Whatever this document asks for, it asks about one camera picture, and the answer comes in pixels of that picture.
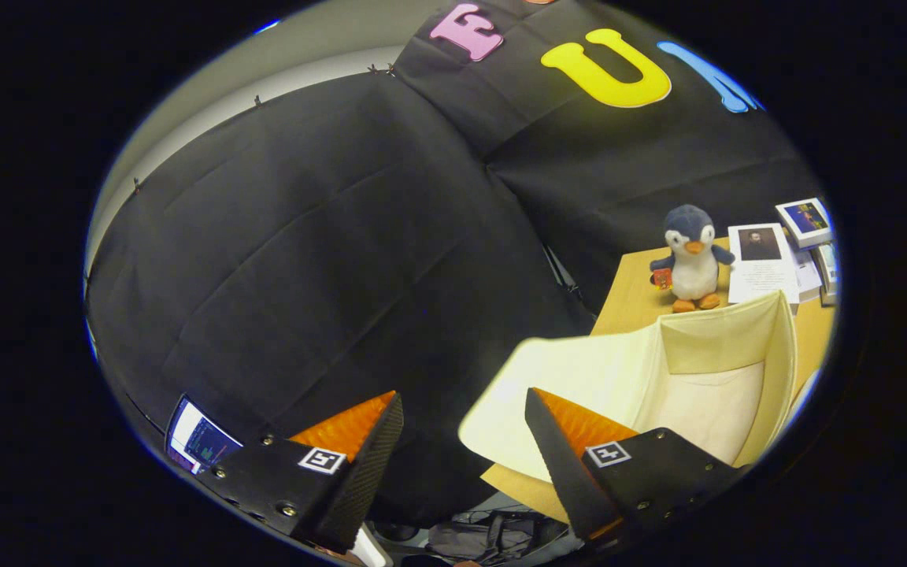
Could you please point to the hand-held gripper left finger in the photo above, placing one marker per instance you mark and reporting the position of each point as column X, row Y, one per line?
column 363, row 472

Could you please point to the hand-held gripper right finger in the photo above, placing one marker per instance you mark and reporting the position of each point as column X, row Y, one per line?
column 560, row 465

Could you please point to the beige fabric storage box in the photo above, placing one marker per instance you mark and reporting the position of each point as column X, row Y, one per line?
column 579, row 378

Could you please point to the dark bag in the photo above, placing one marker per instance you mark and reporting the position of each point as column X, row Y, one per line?
column 485, row 539

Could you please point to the computer monitor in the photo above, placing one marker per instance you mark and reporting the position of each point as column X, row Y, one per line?
column 201, row 441

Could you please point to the black backdrop cloth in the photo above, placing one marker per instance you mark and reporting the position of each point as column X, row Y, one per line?
column 304, row 276

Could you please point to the penguin plush toy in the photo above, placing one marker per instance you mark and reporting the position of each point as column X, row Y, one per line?
column 694, row 268

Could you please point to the white book with portrait cover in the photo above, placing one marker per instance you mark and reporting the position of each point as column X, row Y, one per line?
column 764, row 276

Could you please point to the plain white book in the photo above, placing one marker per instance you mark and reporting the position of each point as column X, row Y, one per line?
column 806, row 276

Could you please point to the book with teal picture cover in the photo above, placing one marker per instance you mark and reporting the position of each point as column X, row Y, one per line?
column 827, row 268

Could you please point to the book with blue picture cover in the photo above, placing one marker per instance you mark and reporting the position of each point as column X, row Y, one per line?
column 804, row 216

